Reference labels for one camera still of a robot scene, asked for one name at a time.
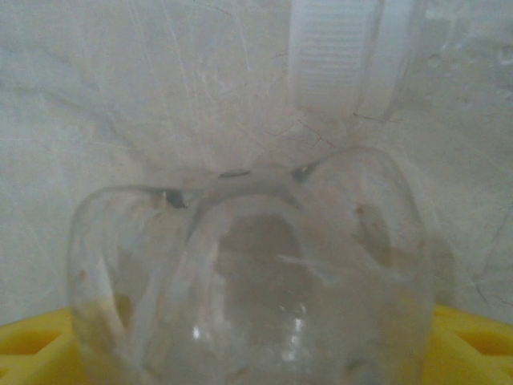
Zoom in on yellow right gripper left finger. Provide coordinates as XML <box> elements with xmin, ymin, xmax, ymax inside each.
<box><xmin>0</xmin><ymin>307</ymin><xmax>87</xmax><ymax>385</ymax></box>

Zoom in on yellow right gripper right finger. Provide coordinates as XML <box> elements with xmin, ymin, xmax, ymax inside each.
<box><xmin>424</xmin><ymin>303</ymin><xmax>513</xmax><ymax>385</ymax></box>

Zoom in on clear plastic bottle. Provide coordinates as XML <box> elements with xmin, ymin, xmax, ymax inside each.
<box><xmin>66</xmin><ymin>146</ymin><xmax>438</xmax><ymax>385</ymax></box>

